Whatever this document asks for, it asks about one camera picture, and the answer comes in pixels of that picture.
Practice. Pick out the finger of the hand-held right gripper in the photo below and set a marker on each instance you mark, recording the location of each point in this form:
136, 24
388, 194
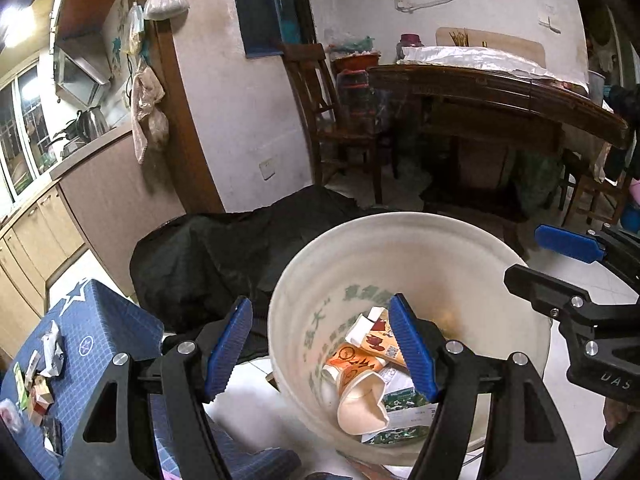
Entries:
550, 292
565, 244

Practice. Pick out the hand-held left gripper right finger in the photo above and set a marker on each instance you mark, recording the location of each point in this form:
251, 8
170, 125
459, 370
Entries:
412, 350

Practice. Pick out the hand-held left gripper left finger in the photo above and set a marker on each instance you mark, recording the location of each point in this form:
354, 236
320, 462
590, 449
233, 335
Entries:
227, 355

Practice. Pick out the cardboard carton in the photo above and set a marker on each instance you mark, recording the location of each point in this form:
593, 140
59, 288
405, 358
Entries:
375, 335

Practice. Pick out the white labelled packet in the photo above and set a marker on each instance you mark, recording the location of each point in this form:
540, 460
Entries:
405, 405

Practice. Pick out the orange paper cup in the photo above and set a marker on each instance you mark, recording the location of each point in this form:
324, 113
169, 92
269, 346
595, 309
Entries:
350, 360
360, 407

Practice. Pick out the white plastic bucket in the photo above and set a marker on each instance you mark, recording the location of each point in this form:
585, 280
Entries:
310, 300

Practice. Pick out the silver wrapper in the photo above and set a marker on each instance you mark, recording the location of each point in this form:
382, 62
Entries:
53, 350

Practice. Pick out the small red box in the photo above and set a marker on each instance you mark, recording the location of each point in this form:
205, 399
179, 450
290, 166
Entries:
41, 397

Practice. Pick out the small black packet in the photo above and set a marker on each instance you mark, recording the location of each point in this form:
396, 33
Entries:
53, 435

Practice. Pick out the white tube box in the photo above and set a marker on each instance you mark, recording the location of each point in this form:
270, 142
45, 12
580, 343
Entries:
33, 363

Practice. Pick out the green packet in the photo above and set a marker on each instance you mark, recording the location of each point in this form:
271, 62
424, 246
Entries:
19, 376

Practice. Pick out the white pink wrapper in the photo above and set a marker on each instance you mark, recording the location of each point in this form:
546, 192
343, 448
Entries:
10, 414

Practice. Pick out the wooden chair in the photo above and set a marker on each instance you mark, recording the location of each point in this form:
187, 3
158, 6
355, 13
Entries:
335, 125
595, 190

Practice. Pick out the green bag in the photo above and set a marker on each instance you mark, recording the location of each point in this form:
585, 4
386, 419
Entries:
537, 185

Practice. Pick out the blue basin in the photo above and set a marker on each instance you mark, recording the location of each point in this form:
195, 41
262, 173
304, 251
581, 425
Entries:
631, 219

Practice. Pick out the black jacket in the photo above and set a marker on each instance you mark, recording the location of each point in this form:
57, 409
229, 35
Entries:
622, 130

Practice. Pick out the dark wooden dining table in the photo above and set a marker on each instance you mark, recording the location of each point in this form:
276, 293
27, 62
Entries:
500, 105

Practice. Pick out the grey cup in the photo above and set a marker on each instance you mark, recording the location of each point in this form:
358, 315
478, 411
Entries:
597, 87

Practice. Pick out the kitchen counter partition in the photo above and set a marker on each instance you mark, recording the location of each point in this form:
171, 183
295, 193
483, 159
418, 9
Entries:
115, 200

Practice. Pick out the white plastic sheet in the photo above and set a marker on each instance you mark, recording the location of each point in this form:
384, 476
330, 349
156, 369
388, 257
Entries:
480, 60

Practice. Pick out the light wooden board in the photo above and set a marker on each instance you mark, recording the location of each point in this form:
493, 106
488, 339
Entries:
505, 40

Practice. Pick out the lower kitchen cabinets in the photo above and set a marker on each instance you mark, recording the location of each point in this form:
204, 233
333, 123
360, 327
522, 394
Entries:
35, 250

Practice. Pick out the bundle of sticks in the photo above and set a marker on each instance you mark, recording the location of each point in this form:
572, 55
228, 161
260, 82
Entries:
459, 38

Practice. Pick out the jar with maroon lid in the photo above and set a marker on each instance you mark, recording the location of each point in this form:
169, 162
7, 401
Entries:
408, 46

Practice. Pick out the steel kettle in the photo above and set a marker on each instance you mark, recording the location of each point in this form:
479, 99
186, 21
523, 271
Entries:
94, 121

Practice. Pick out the red basin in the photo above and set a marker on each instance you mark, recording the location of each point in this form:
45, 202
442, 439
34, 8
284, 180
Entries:
356, 62

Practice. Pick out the kitchen window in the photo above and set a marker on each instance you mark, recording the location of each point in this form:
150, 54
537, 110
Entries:
22, 130

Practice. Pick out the steel range hood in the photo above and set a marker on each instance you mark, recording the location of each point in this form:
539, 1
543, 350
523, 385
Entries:
80, 72

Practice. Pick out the dark sliding window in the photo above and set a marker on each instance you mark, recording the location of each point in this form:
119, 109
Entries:
270, 10

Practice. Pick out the low wall socket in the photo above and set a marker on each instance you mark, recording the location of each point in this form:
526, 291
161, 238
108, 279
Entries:
267, 169

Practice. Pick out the wall power outlet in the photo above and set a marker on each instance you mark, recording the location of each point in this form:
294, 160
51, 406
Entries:
404, 4

